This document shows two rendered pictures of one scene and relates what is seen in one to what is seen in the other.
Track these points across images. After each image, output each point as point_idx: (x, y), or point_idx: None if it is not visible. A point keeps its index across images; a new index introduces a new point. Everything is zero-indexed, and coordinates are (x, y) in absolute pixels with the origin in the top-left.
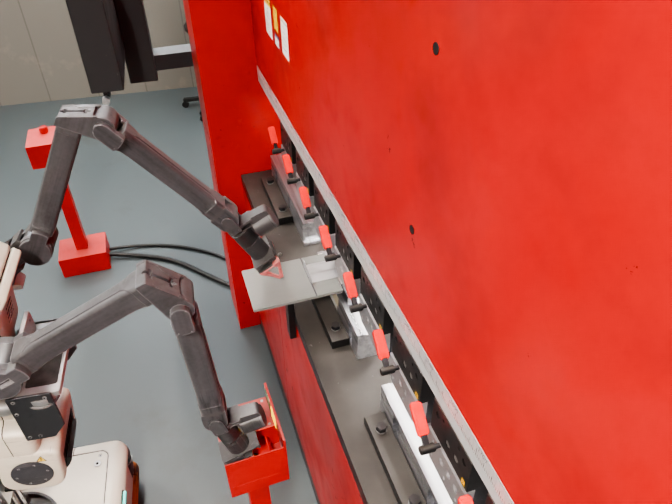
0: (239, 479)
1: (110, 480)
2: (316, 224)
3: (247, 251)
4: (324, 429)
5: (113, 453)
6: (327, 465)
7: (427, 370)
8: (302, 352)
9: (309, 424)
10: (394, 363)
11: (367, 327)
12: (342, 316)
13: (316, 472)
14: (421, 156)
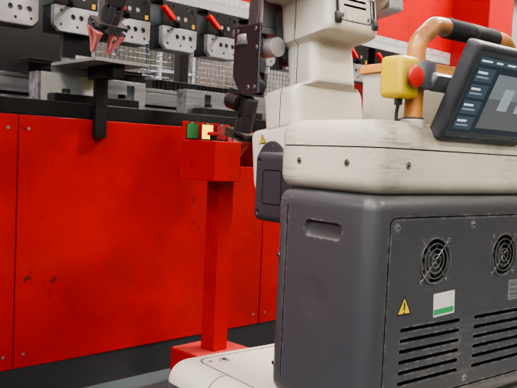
0: None
1: (238, 349)
2: (61, 20)
3: (122, 12)
4: (178, 168)
5: (199, 356)
6: (180, 215)
7: (241, 8)
8: (122, 137)
9: (127, 239)
10: (213, 37)
11: (176, 44)
12: (112, 93)
13: (140, 299)
14: None
